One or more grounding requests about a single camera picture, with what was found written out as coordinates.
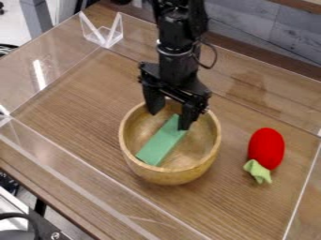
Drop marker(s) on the black table clamp mount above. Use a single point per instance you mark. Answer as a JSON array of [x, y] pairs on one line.
[[40, 232]]

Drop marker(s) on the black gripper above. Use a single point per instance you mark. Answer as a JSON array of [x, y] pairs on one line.
[[173, 78]]

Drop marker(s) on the green rectangular block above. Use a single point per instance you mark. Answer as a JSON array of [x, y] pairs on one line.
[[161, 143]]

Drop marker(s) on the clear acrylic corner bracket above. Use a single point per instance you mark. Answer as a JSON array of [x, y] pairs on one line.
[[103, 36]]

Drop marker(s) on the red plush strawberry toy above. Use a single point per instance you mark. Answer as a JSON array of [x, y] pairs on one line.
[[265, 153]]

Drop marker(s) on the brown wooden bowl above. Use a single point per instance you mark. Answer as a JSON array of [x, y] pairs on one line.
[[193, 154]]

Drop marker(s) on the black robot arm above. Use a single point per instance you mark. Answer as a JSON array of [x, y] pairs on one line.
[[182, 23]]

